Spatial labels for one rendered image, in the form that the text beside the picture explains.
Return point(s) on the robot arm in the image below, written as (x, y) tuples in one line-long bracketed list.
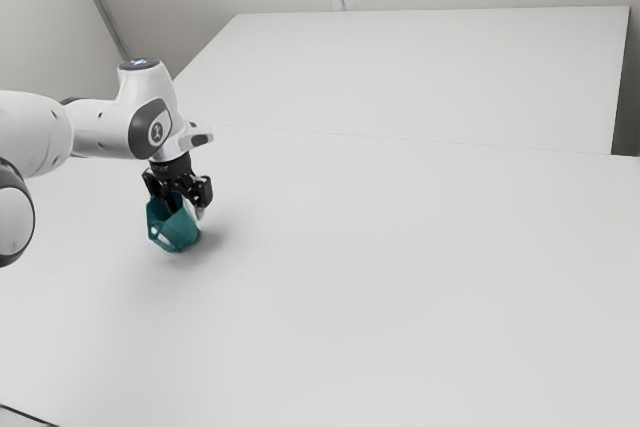
[(100, 122)]

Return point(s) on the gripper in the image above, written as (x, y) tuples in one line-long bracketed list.
[(175, 174)]

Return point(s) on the teal faceted mug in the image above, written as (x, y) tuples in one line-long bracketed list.
[(172, 230)]

